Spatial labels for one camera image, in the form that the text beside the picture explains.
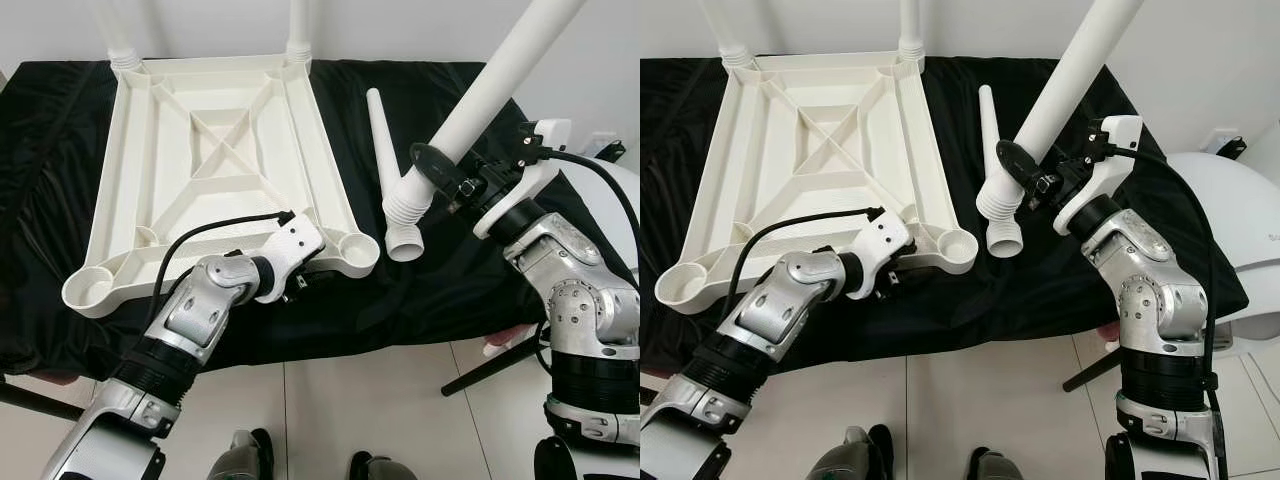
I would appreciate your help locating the white plastic table leg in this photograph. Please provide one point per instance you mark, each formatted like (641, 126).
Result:
(992, 150)
(1080, 70)
(120, 30)
(725, 30)
(383, 150)
(300, 25)
(500, 70)
(911, 25)

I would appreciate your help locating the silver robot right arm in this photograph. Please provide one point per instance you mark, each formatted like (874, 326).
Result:
(580, 300)
(1160, 300)

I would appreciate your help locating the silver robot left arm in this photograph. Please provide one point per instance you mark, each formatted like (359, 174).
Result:
(760, 325)
(180, 330)

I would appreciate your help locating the white plastic table top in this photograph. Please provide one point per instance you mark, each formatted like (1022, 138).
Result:
(740, 190)
(130, 190)

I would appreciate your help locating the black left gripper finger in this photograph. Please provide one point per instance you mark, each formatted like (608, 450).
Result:
(333, 265)
(915, 260)

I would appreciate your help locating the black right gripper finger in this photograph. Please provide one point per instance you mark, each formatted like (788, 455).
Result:
(515, 142)
(1020, 165)
(1095, 140)
(435, 170)

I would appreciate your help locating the silver robot right leg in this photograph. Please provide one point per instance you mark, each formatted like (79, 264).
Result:
(383, 468)
(995, 466)

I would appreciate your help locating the black metal table leg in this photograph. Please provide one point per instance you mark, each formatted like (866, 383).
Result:
(1092, 370)
(490, 368)
(40, 400)

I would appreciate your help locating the white rounded appliance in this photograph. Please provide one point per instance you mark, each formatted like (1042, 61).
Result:
(622, 185)
(1250, 230)

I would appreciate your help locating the white wall socket with plug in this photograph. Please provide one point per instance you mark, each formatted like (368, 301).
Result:
(1225, 144)
(607, 148)

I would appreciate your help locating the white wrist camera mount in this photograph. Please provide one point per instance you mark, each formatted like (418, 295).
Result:
(545, 140)
(1118, 138)
(295, 245)
(885, 240)

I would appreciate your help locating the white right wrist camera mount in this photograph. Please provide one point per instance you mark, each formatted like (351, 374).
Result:
(545, 140)
(1118, 138)

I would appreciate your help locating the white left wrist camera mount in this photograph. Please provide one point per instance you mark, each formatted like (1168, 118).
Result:
(295, 245)
(885, 240)

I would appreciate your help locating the red padded seat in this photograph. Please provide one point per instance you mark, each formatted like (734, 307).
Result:
(50, 378)

